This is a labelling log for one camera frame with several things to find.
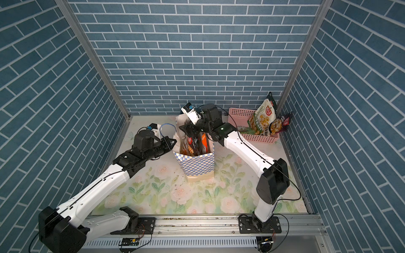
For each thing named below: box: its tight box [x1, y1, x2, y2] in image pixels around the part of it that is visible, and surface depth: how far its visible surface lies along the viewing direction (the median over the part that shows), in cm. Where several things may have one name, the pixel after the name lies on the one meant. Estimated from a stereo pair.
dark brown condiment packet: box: [268, 111, 294, 136], surface depth 102 cm
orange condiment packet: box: [201, 132, 209, 153], surface depth 80 cm
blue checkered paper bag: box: [172, 113, 215, 183], surface depth 76 cm
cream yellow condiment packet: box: [247, 98, 277, 136], surface depth 104 cm
